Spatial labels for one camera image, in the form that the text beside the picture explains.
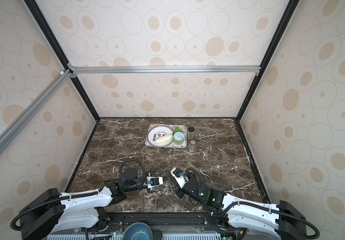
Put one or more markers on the pale green toy cabbage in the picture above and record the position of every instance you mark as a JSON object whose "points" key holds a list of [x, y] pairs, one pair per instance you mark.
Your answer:
{"points": [[164, 141]]}

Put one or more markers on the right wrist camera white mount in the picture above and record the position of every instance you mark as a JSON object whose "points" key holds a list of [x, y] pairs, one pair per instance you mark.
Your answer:
{"points": [[178, 178]]}

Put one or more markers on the white plate with red text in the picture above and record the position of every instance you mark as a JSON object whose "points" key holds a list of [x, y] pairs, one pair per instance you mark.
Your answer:
{"points": [[158, 132]]}

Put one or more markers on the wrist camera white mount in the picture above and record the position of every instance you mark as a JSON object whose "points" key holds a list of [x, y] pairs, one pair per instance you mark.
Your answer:
{"points": [[154, 181], [178, 178]]}

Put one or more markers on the black corner frame post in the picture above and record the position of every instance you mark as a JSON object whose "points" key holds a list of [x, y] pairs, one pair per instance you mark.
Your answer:
{"points": [[56, 47], [283, 23]]}

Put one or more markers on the silver aluminium crossbar left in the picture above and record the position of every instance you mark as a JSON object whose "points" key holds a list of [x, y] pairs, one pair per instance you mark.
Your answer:
{"points": [[25, 117]]}

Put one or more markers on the black corner frame post right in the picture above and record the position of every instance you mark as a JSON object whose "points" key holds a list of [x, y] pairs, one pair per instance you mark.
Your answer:
{"points": [[283, 23]]}

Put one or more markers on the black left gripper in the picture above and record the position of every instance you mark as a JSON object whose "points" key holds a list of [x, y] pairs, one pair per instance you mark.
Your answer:
{"points": [[148, 174]]}

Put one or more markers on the green tin can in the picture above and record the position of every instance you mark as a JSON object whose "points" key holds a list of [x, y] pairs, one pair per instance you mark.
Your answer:
{"points": [[178, 138]]}

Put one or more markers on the dark lid glass jar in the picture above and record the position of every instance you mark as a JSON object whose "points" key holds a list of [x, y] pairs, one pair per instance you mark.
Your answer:
{"points": [[190, 133]]}

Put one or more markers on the silver aluminium crossbar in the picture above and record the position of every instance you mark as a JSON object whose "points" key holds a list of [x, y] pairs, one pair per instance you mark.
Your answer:
{"points": [[165, 69], [25, 117]]}

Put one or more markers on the small clear glass jar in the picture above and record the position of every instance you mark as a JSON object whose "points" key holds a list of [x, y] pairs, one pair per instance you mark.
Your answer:
{"points": [[192, 146]]}

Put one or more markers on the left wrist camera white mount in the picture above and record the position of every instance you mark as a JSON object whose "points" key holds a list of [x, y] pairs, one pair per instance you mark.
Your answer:
{"points": [[154, 181]]}

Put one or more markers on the black corner frame post left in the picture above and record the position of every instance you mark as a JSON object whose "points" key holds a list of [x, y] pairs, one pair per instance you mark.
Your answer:
{"points": [[56, 47]]}

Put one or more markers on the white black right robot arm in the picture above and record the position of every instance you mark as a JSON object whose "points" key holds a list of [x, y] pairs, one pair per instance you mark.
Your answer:
{"points": [[283, 221]]}

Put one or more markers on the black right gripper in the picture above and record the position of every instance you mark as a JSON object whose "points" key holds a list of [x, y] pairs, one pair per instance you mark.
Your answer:
{"points": [[178, 191]]}

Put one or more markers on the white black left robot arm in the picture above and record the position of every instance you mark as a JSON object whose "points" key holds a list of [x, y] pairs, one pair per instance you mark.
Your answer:
{"points": [[53, 211]]}

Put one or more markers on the floral rectangular tray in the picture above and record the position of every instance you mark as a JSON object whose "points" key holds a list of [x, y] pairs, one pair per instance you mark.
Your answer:
{"points": [[171, 145]]}

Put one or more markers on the blue ceramic bowl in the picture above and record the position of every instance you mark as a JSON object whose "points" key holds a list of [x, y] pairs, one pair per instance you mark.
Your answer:
{"points": [[138, 231]]}

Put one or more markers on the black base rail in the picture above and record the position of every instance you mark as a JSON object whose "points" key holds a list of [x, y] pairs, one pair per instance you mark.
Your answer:
{"points": [[115, 224]]}

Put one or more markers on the green toy leaf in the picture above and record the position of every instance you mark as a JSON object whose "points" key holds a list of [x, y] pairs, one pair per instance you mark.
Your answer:
{"points": [[177, 130]]}

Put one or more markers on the silver aluminium crossbar back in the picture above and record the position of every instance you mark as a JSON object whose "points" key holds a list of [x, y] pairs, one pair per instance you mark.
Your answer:
{"points": [[165, 69]]}

